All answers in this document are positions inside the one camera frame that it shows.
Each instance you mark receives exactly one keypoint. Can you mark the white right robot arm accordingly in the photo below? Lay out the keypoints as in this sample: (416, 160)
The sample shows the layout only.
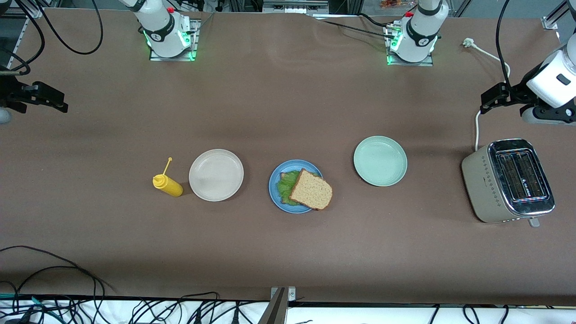
(157, 27)

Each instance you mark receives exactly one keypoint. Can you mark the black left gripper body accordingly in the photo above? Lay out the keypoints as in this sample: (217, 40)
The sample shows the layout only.
(517, 95)

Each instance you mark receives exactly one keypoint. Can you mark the blue round plate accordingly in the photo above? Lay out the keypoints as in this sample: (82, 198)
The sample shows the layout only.
(279, 204)

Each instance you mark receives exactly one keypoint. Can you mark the aluminium frame profile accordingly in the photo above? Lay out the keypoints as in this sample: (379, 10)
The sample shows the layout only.
(33, 13)
(551, 22)

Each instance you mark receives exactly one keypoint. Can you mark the orange snack bag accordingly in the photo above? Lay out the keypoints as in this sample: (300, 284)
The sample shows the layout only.
(391, 3)

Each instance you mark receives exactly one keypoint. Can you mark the yellow squeeze sauce bottle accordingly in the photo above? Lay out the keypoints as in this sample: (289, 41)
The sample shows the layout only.
(171, 188)

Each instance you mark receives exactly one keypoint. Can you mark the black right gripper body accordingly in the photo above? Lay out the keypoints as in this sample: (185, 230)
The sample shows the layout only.
(10, 94)

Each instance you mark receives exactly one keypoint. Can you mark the aluminium bracket profile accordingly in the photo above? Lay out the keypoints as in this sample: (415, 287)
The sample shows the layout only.
(276, 310)

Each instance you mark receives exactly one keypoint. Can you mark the pale green round plate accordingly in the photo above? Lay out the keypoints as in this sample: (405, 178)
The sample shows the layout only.
(380, 161)

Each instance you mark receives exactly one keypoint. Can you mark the green lettuce leaf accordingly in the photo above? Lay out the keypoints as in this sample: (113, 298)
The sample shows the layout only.
(285, 189)

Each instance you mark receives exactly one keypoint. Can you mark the grey metal box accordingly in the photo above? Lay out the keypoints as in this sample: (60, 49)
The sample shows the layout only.
(294, 6)

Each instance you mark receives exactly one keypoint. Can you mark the beige round plate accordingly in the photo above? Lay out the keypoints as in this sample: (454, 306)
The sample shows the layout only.
(216, 175)

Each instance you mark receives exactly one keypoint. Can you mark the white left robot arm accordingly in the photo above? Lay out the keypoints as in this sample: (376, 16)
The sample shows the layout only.
(418, 33)

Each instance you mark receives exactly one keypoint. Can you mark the beige chrome toaster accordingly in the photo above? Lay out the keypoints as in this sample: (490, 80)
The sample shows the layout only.
(481, 189)

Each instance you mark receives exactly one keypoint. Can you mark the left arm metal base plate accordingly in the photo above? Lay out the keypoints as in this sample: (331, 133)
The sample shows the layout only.
(407, 64)

